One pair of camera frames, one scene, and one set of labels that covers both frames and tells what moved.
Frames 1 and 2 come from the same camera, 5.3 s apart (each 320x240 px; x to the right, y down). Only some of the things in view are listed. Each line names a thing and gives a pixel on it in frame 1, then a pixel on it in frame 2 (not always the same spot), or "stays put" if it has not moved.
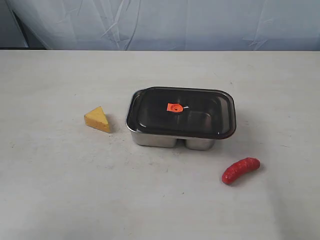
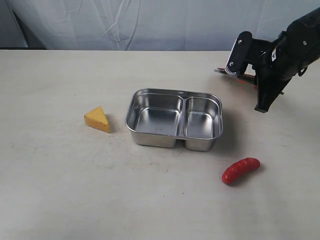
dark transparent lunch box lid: [183, 112] to [245, 78]
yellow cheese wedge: [96, 118] stays put
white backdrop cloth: [163, 25] stays put
